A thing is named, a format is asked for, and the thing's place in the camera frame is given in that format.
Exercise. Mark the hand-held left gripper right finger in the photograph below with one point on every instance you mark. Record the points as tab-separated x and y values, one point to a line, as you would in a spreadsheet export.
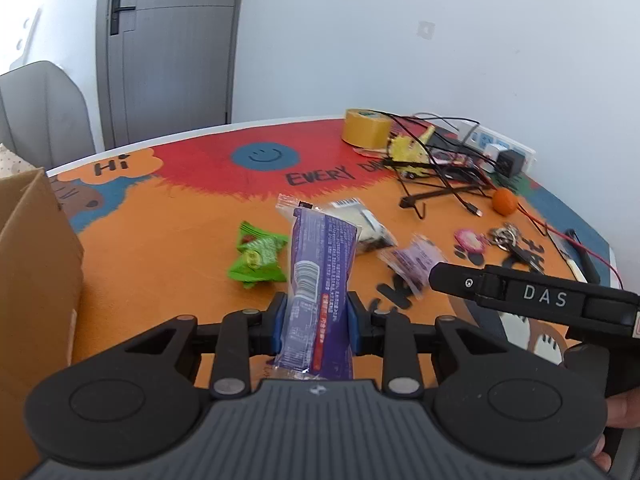
352	325

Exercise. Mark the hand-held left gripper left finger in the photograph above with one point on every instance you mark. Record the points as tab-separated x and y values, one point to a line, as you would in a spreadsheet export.
280	325

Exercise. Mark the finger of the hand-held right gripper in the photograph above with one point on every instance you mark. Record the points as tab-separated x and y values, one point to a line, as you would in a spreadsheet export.
500	285

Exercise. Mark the large purple snack packet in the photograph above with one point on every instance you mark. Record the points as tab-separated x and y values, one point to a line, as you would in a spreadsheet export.
320	270

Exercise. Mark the small purple snack packet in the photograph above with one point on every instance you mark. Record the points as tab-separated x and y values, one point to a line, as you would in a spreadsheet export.
410	260

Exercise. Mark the brown cardboard box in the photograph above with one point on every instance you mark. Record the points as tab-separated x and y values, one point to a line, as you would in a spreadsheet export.
35	285

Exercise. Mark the person's right hand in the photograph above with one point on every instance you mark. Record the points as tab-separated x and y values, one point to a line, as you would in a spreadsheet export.
625	410

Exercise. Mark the bunch of keys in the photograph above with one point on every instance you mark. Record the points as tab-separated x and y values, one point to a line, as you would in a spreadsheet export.
505	237

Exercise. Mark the small green candy packet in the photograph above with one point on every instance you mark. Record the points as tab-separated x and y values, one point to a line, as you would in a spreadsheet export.
257	257

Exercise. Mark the white slim tool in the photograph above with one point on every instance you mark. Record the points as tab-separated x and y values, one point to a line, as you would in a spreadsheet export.
567	255

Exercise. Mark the small orange fruit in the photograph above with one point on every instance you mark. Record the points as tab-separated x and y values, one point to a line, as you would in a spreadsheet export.
504	201

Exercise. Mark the black slim tool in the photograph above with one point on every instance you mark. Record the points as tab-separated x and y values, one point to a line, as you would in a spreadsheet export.
587	260

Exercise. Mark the clear white cake packet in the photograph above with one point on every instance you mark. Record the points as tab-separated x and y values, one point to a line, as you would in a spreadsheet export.
367	227

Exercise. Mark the black metal stand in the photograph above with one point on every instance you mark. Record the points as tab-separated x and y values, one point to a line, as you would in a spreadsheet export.
440	196

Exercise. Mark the black charger adapter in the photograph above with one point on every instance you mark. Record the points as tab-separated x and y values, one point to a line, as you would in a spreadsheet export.
511	162

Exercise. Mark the white plug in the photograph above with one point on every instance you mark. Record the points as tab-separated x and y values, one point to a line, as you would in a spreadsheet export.
492	152

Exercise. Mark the orange printed tablecloth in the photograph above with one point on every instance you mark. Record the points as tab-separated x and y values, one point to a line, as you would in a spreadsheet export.
175	240

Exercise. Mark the white power strip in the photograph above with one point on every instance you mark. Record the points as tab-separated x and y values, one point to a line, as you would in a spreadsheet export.
475	135

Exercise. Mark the yellow toy figure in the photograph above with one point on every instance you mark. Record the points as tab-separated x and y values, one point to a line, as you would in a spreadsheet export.
405	150

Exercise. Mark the yellow tape roll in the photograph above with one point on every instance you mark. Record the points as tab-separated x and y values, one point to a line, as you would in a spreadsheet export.
365	130

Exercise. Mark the grey door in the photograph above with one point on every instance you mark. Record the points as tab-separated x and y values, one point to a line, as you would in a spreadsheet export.
175	50

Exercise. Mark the dotted beige cushion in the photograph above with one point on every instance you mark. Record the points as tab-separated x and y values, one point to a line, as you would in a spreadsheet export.
15	160

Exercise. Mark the grey chair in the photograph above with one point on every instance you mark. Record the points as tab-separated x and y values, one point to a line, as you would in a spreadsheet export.
45	105

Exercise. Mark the white wall hook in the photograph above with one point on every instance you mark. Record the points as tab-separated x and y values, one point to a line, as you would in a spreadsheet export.
426	30

